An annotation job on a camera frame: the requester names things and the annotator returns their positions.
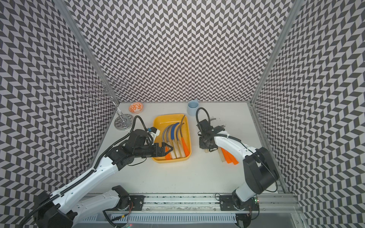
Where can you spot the aluminium corner frame post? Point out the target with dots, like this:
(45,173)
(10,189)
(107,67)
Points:
(277,48)

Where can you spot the left aluminium corner post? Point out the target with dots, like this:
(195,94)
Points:
(65,13)

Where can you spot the yellow plastic storage tray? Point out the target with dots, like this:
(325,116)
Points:
(162,123)

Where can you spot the light blue ceramic mug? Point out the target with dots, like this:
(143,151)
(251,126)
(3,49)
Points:
(192,107)

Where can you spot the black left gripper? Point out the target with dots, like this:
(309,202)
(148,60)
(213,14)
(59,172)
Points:
(162,149)

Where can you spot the orange patterned small dish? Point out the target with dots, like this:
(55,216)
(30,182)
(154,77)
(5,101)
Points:
(136,108)

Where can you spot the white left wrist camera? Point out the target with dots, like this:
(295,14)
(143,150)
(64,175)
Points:
(153,131)

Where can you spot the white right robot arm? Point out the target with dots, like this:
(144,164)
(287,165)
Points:
(260,171)

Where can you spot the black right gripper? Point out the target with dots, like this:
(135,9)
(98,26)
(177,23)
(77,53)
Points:
(202,146)

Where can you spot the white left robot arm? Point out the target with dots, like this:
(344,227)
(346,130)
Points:
(64,208)

